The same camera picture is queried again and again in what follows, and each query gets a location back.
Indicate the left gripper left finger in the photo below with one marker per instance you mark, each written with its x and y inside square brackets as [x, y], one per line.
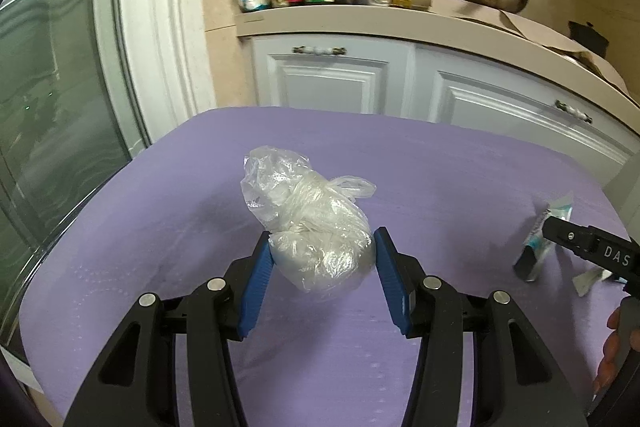
[133, 380]

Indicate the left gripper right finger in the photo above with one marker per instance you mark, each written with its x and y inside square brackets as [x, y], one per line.
[480, 359]

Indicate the light blue long wrapper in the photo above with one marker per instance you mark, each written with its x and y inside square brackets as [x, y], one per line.
[536, 247]

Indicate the clear plastic bag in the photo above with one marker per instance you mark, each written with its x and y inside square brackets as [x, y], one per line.
[320, 239]

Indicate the right hand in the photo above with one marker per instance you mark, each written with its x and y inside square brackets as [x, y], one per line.
[607, 368]

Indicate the purple tablecloth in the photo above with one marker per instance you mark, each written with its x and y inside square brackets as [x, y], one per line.
[325, 351]

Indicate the black cooking pot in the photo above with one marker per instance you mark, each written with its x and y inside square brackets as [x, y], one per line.
[587, 36]

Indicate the beige cardboard stove cover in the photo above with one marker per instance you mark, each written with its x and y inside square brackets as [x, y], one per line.
[531, 31]

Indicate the glass sliding door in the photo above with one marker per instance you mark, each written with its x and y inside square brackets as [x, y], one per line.
[69, 122]

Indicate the white cabinet with handles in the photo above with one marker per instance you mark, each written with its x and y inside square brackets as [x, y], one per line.
[418, 65]

